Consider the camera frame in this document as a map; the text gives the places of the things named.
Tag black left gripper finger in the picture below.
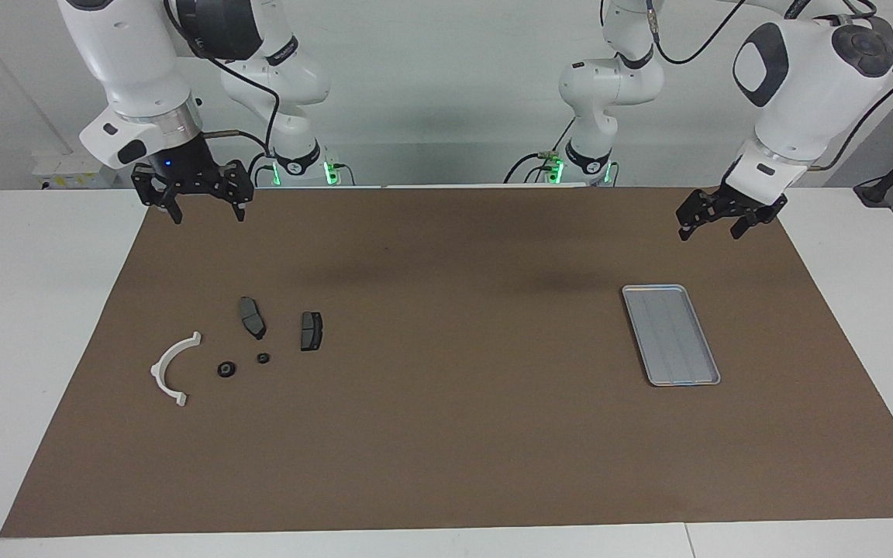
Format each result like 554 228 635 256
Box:
677 192 722 241
729 209 773 239

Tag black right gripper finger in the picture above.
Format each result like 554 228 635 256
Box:
131 167 184 226
218 159 253 223

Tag silver metal tray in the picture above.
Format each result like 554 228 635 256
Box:
622 284 722 387

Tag white box with yellow label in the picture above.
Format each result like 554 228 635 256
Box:
32 151 118 189

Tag long dark grey brake pad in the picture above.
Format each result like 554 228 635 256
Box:
239 297 267 341

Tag brown table mat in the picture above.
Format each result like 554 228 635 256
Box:
0 186 893 538

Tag black base cable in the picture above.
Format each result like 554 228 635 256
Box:
504 116 578 184
247 151 277 188

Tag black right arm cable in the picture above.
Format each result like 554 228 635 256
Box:
161 0 283 156

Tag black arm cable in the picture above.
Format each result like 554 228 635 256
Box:
644 0 893 170
161 0 283 156

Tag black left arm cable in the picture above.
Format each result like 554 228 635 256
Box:
644 0 893 170

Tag white curved plastic bracket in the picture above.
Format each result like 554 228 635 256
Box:
150 332 203 408

